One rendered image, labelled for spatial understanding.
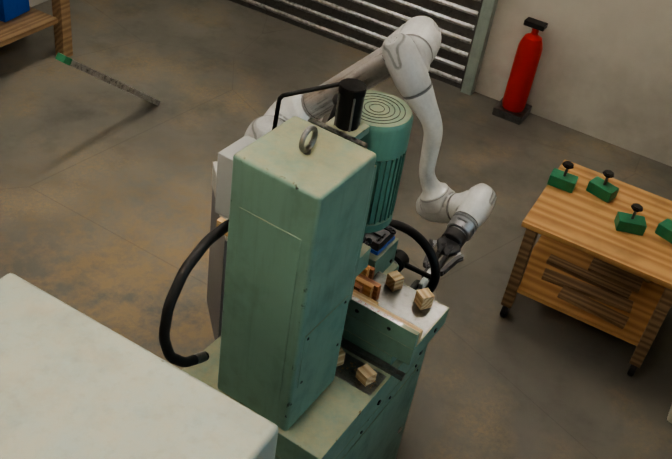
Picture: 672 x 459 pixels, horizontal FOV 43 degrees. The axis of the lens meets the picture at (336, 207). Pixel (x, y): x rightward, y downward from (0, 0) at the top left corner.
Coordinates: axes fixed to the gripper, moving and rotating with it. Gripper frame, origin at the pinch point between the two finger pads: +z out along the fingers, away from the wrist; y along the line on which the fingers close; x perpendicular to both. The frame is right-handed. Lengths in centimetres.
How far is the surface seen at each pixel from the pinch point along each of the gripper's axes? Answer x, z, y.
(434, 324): -27.0, 25.7, 17.0
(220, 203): -85, 52, -23
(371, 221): -63, 26, -1
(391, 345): -29.0, 38.0, 11.0
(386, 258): -25.4, 13.6, -5.8
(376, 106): -86, 12, -8
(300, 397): -41, 66, 3
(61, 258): 64, 38, -155
